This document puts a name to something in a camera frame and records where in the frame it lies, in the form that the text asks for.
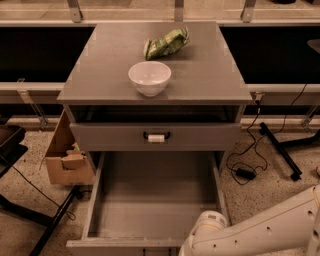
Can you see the grey drawer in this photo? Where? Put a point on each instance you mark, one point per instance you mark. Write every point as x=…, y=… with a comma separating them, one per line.
x=146, y=203
x=155, y=136

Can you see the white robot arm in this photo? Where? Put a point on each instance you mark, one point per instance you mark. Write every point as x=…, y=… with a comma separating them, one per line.
x=290, y=224

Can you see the grey drawer cabinet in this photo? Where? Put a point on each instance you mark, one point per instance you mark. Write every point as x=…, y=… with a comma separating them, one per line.
x=205, y=87

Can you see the grey top drawer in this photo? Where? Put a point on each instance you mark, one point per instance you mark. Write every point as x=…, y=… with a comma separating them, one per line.
x=155, y=136

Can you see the white ceramic bowl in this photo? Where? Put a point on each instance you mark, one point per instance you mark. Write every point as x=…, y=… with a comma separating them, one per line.
x=150, y=78

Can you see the green snack bag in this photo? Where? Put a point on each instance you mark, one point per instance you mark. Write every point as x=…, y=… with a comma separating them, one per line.
x=167, y=45

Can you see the brown cardboard box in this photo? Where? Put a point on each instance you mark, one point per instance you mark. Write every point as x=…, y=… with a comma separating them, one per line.
x=66, y=163

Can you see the black stand base right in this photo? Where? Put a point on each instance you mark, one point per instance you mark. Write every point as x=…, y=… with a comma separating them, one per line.
x=282, y=146

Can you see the black stand base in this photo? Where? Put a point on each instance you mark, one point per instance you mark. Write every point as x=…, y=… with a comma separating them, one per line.
x=282, y=146
x=49, y=222

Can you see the black tray on left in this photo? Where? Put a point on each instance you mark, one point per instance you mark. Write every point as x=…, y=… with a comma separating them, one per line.
x=11, y=148

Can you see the black stand base left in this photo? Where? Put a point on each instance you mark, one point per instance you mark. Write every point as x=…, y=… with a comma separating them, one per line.
x=49, y=222

